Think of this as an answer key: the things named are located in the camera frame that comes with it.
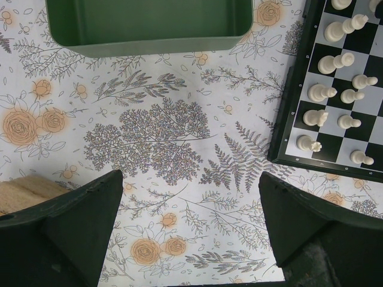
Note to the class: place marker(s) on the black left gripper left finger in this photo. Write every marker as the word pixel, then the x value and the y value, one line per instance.
pixel 63 241

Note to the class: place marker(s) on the white chess rook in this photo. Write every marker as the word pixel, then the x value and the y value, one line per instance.
pixel 306 143

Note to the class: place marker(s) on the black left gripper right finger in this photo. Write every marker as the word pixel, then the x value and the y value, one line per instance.
pixel 318 243

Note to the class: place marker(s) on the black white chess board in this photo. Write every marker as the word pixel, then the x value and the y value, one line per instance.
pixel 330 116

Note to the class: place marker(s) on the floral table cloth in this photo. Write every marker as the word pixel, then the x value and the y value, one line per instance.
pixel 189 131

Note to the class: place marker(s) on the white chess knight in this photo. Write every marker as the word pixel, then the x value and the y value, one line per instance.
pixel 315 117

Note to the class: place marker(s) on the green plastic tray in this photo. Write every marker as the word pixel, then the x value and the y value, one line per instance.
pixel 130 28

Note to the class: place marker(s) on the white chess queen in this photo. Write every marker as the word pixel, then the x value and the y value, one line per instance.
pixel 328 64

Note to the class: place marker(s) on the white chess bishop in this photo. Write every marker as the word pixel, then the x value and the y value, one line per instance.
pixel 319 92

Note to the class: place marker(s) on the brown cardboard box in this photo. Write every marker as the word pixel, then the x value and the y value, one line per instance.
pixel 24 192

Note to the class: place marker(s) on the white chess king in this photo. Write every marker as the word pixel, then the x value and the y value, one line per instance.
pixel 336 30

